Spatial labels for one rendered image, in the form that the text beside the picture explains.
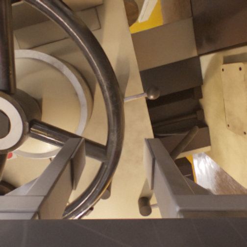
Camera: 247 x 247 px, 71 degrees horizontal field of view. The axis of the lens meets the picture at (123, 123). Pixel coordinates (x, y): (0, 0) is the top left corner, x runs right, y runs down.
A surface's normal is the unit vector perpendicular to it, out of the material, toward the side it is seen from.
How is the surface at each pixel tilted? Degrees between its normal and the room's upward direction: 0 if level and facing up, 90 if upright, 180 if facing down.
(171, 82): 90
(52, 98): 97
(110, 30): 90
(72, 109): 119
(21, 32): 90
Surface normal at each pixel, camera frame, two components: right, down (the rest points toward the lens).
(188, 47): 0.03, 0.26
